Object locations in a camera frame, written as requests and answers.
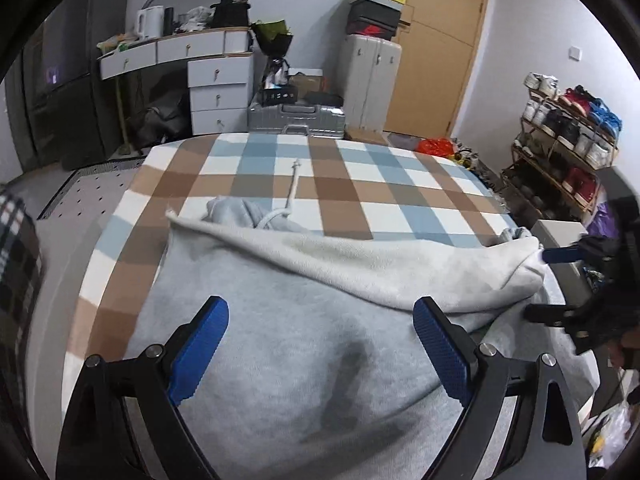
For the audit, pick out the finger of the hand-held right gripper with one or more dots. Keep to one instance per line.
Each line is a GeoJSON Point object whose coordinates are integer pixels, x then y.
{"type": "Point", "coordinates": [562, 255]}
{"type": "Point", "coordinates": [550, 314]}

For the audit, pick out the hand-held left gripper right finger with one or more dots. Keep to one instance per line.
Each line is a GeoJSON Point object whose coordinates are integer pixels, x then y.
{"type": "Point", "coordinates": [442, 350]}

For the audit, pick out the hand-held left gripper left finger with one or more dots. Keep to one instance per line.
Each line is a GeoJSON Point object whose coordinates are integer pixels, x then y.
{"type": "Point", "coordinates": [197, 355]}

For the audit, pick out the grey printed hoodie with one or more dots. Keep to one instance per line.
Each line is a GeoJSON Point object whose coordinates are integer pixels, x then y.
{"type": "Point", "coordinates": [300, 320]}

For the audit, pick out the person's right hand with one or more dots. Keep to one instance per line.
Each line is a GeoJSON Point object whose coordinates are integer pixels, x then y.
{"type": "Point", "coordinates": [618, 354]}

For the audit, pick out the purple bag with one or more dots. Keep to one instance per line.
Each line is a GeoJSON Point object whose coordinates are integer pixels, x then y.
{"type": "Point", "coordinates": [601, 220]}

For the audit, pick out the wooden shoe rack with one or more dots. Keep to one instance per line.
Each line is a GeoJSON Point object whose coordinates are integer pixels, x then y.
{"type": "Point", "coordinates": [530, 170]}

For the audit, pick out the pile of shoes on floor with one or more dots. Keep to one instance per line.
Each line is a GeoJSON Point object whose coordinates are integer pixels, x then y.
{"type": "Point", "coordinates": [482, 170]}

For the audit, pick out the rows of shoes on rack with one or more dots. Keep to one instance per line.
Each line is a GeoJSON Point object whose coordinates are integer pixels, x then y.
{"type": "Point", "coordinates": [575, 130]}

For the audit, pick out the white plastic bag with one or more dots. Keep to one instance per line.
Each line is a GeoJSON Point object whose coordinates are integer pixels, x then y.
{"type": "Point", "coordinates": [612, 435]}

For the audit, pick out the yellow shoes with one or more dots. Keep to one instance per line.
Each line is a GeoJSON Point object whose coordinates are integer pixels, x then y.
{"type": "Point", "coordinates": [462, 161]}

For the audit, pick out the orange plastic bag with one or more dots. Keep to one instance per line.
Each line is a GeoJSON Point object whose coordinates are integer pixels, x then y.
{"type": "Point", "coordinates": [436, 149]}

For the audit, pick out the grey door mat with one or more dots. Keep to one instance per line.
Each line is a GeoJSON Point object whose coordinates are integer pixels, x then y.
{"type": "Point", "coordinates": [406, 141]}

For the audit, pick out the grey dotted rug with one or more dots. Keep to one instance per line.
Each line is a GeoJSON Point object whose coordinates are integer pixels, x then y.
{"type": "Point", "coordinates": [85, 190]}

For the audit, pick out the black white plaid pillow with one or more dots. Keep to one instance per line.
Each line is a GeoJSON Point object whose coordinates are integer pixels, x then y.
{"type": "Point", "coordinates": [17, 260]}

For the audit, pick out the checked brown blue blanket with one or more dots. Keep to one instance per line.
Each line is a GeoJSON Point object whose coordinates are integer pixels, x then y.
{"type": "Point", "coordinates": [325, 175]}

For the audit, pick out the brown cardboard box on floor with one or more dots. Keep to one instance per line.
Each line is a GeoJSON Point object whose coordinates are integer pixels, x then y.
{"type": "Point", "coordinates": [366, 136]}

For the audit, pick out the wooden door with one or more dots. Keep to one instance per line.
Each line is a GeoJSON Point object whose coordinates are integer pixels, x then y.
{"type": "Point", "coordinates": [440, 60]}

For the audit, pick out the black bag under desk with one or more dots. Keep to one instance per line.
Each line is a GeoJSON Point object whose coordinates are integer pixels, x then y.
{"type": "Point", "coordinates": [160, 115]}

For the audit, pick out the silver suitcase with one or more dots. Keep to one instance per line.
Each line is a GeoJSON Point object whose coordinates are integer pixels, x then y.
{"type": "Point", "coordinates": [295, 120]}

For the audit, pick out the white upright suitcase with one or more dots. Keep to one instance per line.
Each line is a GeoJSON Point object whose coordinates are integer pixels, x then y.
{"type": "Point", "coordinates": [367, 85]}

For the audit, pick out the black box with white print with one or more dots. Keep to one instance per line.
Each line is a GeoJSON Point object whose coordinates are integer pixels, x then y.
{"type": "Point", "coordinates": [279, 96]}

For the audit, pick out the white desk with drawers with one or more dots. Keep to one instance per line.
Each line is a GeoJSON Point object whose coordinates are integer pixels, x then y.
{"type": "Point", "coordinates": [220, 80]}

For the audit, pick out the black flat tray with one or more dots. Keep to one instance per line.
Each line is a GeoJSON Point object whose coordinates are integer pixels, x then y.
{"type": "Point", "coordinates": [322, 98]}

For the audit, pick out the small brown cardboard box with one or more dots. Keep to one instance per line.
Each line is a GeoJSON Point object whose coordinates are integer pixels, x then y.
{"type": "Point", "coordinates": [306, 82]}

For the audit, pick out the dark green wrapped bouquet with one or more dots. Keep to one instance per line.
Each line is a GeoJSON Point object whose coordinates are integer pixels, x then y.
{"type": "Point", "coordinates": [272, 42]}

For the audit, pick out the black bottle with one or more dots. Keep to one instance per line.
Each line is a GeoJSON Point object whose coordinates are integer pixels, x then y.
{"type": "Point", "coordinates": [168, 21]}

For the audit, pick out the white electric kettle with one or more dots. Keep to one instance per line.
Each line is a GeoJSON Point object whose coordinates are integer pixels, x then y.
{"type": "Point", "coordinates": [150, 22]}

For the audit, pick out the dark grey fridge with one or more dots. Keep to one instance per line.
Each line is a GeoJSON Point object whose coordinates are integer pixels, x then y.
{"type": "Point", "coordinates": [70, 35]}

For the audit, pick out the black paper bag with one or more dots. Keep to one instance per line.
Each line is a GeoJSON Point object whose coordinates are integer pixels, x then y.
{"type": "Point", "coordinates": [232, 5]}

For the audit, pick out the white wall switch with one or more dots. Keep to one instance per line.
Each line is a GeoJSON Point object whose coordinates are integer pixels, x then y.
{"type": "Point", "coordinates": [575, 53]}

